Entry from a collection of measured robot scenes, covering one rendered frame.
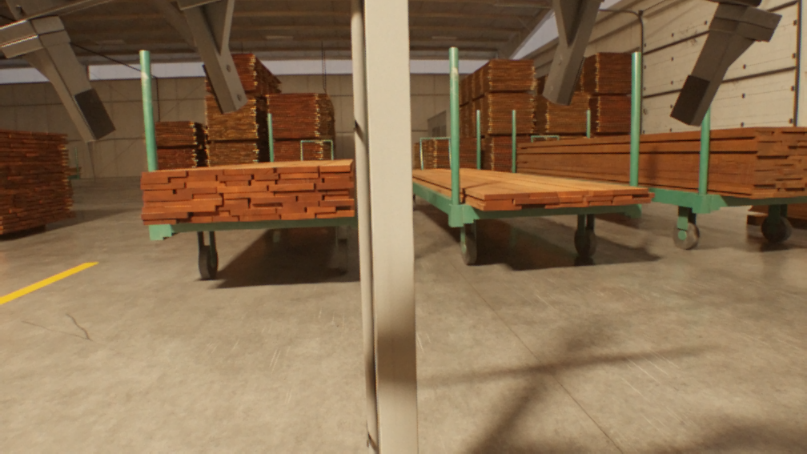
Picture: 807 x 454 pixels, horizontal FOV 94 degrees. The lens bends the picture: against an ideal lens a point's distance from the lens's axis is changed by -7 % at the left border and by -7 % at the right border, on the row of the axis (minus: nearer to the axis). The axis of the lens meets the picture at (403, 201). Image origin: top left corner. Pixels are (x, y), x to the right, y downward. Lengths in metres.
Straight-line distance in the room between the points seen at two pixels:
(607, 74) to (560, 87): 11.20
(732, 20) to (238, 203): 1.86
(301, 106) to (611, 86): 7.62
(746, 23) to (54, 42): 0.56
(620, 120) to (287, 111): 8.19
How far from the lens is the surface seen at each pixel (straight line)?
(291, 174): 1.93
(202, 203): 2.03
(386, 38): 0.60
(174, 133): 10.37
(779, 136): 3.05
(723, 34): 0.44
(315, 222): 2.17
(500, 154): 10.10
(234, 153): 9.87
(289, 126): 9.58
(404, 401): 0.69
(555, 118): 10.74
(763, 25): 0.45
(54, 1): 0.40
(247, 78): 9.95
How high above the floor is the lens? 0.70
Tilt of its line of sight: 7 degrees down
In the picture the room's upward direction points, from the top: 1 degrees counter-clockwise
